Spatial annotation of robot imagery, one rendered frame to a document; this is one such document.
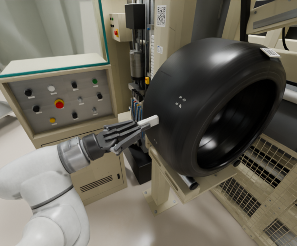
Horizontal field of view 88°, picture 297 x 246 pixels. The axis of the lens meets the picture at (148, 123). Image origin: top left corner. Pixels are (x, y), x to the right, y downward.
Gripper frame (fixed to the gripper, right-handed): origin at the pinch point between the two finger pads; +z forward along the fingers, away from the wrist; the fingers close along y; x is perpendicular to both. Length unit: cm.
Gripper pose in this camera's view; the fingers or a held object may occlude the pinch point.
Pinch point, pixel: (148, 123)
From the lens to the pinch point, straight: 50.0
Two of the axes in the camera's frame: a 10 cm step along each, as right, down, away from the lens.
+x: 1.3, 7.7, 6.3
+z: 8.8, -3.8, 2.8
